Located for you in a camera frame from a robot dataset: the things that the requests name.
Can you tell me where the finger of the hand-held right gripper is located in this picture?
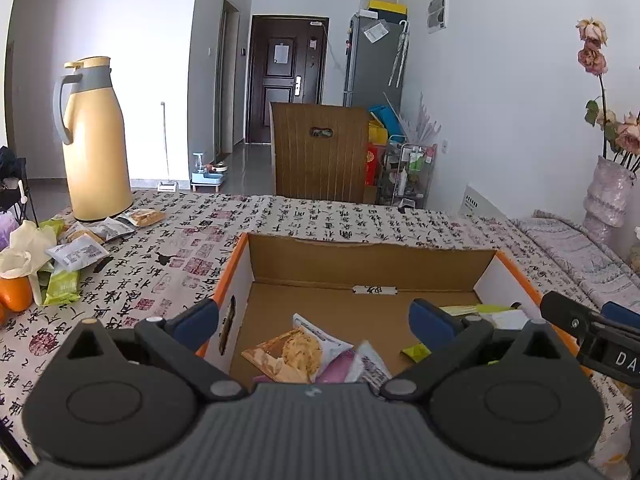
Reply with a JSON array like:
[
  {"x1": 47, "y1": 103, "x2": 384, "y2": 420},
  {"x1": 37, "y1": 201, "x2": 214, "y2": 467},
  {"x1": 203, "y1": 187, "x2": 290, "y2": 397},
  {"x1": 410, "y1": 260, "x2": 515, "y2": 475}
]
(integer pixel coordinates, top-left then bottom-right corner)
[
  {"x1": 600, "y1": 302, "x2": 640, "y2": 328},
  {"x1": 540, "y1": 291, "x2": 608, "y2": 343}
]

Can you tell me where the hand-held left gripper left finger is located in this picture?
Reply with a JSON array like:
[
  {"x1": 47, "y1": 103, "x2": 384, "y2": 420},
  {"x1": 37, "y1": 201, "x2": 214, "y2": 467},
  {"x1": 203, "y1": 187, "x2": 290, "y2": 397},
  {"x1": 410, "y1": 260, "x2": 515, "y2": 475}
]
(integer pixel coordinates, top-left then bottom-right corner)
[{"x1": 62, "y1": 298, "x2": 251, "y2": 403}]

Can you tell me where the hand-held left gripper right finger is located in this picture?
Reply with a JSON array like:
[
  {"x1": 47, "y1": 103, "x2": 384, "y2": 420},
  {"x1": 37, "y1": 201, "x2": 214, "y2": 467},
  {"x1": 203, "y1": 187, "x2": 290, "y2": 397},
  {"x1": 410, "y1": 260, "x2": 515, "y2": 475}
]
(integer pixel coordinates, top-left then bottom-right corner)
[{"x1": 380, "y1": 298, "x2": 566, "y2": 401}]

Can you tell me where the white snack packet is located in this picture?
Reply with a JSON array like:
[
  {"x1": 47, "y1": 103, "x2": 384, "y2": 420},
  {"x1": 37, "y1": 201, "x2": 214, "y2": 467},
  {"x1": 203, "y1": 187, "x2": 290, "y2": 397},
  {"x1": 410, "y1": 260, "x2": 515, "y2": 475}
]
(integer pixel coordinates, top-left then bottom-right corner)
[
  {"x1": 357, "y1": 340, "x2": 393, "y2": 391},
  {"x1": 46, "y1": 237, "x2": 103, "y2": 271},
  {"x1": 292, "y1": 313, "x2": 353, "y2": 356},
  {"x1": 92, "y1": 216, "x2": 137, "y2": 243}
]

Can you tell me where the red cardboard box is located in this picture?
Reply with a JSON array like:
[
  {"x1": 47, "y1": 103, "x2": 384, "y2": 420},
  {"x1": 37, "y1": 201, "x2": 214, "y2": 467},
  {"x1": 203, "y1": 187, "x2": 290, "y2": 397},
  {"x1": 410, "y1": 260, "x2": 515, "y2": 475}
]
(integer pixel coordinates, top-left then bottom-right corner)
[{"x1": 195, "y1": 232, "x2": 593, "y2": 396}]

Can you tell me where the orange cookie snack packet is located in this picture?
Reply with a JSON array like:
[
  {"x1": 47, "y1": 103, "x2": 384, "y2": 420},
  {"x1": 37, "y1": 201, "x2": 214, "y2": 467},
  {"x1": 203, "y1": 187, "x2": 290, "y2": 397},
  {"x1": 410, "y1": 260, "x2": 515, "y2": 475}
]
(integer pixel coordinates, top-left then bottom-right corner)
[{"x1": 241, "y1": 327, "x2": 326, "y2": 385}]

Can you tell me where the pink snack packet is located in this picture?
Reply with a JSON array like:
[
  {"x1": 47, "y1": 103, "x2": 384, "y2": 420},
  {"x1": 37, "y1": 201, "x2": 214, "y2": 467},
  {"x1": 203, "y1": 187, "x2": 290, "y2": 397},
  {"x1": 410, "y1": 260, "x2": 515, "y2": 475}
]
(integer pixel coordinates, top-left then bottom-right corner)
[{"x1": 315, "y1": 350, "x2": 366, "y2": 385}]

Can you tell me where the grey patterned folded cloth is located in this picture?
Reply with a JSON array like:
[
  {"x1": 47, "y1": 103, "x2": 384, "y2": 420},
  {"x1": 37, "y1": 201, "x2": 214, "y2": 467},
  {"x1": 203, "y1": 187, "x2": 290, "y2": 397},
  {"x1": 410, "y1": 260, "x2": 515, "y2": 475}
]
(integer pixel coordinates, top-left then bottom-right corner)
[{"x1": 515, "y1": 210, "x2": 640, "y2": 311}]

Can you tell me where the pink textured vase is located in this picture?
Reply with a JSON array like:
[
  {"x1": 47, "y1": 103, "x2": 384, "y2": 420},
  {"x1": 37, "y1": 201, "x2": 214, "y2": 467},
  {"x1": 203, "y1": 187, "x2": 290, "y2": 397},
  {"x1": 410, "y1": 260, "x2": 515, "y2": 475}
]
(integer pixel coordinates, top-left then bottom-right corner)
[{"x1": 582, "y1": 155, "x2": 637, "y2": 243}]

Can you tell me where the brown cookie snack packet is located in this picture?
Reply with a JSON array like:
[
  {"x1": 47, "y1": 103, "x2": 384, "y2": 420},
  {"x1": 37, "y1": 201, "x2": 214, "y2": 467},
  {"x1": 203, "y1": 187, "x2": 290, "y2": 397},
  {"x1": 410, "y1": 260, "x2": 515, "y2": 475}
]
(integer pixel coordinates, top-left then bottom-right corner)
[{"x1": 119, "y1": 208, "x2": 166, "y2": 228}]

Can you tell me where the white printed card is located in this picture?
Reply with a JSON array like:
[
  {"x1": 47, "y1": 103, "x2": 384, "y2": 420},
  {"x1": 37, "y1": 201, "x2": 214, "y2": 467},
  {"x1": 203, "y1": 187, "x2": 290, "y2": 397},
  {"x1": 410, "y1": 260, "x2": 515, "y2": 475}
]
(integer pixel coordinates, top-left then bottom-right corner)
[{"x1": 461, "y1": 184, "x2": 511, "y2": 221}]

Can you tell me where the small green snack packet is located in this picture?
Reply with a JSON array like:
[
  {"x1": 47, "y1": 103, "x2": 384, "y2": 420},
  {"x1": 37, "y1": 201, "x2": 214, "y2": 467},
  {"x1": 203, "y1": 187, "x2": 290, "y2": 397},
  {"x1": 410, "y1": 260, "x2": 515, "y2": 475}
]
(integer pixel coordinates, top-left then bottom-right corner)
[{"x1": 42, "y1": 267, "x2": 82, "y2": 307}]

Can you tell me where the blue white small appliance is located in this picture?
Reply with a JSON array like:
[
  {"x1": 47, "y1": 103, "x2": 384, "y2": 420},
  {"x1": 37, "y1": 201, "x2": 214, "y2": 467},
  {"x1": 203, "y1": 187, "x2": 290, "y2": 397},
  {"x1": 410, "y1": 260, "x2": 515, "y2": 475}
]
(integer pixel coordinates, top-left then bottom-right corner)
[{"x1": 190, "y1": 152, "x2": 231, "y2": 193}]

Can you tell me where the red gift box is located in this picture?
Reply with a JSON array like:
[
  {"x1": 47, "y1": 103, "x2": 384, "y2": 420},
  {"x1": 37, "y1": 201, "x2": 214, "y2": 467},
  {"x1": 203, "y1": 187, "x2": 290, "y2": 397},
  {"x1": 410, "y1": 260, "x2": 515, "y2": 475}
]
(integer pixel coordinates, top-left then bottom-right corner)
[{"x1": 365, "y1": 142, "x2": 388, "y2": 186}]

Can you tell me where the white flat mop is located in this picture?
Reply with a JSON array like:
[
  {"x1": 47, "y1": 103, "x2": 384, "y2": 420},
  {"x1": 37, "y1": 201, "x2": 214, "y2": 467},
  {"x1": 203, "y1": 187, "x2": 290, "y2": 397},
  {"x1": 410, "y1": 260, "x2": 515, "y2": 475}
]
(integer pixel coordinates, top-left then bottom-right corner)
[{"x1": 159, "y1": 101, "x2": 178, "y2": 192}]

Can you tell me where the orange fruit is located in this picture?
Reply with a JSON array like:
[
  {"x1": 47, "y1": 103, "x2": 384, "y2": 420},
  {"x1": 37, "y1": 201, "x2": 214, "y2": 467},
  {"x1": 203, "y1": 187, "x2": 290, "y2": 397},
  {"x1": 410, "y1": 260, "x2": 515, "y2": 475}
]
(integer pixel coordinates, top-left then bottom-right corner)
[{"x1": 0, "y1": 276, "x2": 33, "y2": 312}]

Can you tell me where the yellow thermos jug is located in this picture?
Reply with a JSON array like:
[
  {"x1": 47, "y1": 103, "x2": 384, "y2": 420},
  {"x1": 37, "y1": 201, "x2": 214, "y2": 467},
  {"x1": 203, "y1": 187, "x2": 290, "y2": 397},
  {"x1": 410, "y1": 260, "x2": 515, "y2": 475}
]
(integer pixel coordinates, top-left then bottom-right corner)
[{"x1": 53, "y1": 56, "x2": 135, "y2": 222}]

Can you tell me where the white feathery decoration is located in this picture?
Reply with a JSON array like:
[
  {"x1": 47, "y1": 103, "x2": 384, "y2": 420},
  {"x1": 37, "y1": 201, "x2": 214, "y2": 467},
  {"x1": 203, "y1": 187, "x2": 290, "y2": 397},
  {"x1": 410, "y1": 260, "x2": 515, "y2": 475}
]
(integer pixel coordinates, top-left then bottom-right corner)
[{"x1": 400, "y1": 92, "x2": 443, "y2": 146}]

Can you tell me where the blue bag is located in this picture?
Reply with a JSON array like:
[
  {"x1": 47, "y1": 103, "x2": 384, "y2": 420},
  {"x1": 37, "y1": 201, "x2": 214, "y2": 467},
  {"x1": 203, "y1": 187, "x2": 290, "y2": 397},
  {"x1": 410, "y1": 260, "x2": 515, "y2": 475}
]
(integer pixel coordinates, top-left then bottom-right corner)
[{"x1": 369, "y1": 105, "x2": 406, "y2": 133}]

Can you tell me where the dark brown door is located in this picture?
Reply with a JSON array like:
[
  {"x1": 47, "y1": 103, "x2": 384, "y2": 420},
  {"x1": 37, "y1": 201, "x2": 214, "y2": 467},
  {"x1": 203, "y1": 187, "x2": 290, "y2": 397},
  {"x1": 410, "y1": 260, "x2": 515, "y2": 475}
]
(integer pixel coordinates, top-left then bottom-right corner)
[{"x1": 246, "y1": 15, "x2": 330, "y2": 145}]

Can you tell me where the black bag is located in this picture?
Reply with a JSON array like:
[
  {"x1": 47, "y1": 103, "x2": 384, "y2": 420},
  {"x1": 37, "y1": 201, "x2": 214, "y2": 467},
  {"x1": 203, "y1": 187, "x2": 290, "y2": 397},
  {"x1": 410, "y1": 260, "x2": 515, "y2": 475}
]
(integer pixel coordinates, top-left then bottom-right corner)
[{"x1": 0, "y1": 146, "x2": 28, "y2": 196}]

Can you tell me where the grey refrigerator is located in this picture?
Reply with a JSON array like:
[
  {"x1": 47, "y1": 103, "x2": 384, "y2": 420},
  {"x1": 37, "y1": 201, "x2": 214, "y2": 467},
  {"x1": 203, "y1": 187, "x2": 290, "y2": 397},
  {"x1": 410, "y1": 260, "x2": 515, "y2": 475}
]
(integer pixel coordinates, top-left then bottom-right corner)
[{"x1": 343, "y1": 12, "x2": 407, "y2": 108}]

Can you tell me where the dried pink rose bouquet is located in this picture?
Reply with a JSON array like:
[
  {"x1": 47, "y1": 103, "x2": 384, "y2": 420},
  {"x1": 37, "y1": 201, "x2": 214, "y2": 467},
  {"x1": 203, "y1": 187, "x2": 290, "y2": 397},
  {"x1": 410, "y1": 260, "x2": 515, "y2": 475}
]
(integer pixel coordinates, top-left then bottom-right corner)
[{"x1": 575, "y1": 17, "x2": 640, "y2": 173}]

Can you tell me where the white folded umbrella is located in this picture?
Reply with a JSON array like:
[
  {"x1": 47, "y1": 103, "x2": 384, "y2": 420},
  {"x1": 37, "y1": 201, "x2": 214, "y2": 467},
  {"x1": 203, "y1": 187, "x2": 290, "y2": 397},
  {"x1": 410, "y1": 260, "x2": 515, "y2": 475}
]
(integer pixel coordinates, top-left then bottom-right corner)
[{"x1": 390, "y1": 20, "x2": 410, "y2": 88}]

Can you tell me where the white paper sheet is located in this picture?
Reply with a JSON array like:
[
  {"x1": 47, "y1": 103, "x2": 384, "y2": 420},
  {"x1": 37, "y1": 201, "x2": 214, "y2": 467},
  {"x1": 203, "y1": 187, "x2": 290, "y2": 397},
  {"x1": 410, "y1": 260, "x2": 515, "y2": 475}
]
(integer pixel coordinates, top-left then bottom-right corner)
[{"x1": 362, "y1": 20, "x2": 391, "y2": 43}]

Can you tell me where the yellow black box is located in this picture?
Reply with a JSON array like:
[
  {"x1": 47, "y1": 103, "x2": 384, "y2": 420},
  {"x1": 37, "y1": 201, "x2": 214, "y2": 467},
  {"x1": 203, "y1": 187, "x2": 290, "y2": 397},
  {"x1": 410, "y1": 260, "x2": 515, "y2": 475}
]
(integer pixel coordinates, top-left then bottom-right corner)
[{"x1": 367, "y1": 0, "x2": 408, "y2": 16}]

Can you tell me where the metal wire trolley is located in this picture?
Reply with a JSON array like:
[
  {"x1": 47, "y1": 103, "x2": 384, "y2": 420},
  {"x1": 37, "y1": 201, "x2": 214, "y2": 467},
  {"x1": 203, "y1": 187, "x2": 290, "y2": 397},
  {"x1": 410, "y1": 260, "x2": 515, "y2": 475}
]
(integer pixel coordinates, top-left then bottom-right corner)
[{"x1": 377, "y1": 135, "x2": 438, "y2": 208}]

